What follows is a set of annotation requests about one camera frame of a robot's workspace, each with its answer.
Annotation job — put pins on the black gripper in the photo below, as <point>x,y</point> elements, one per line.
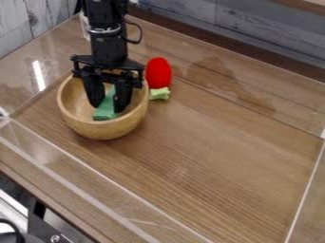
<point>107,65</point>

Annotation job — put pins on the green rectangular block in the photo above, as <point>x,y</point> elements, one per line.
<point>104,111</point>

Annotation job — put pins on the light wooden bowl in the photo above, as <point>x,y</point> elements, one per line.
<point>76,112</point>

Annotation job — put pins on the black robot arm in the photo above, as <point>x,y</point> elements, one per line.
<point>105,14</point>

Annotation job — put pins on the red plush strawberry toy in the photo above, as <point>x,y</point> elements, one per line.
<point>158,77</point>

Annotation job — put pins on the clear acrylic enclosure panel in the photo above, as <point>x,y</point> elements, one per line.
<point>108,213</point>

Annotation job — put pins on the black metal table bracket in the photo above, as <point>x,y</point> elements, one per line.
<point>48,227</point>

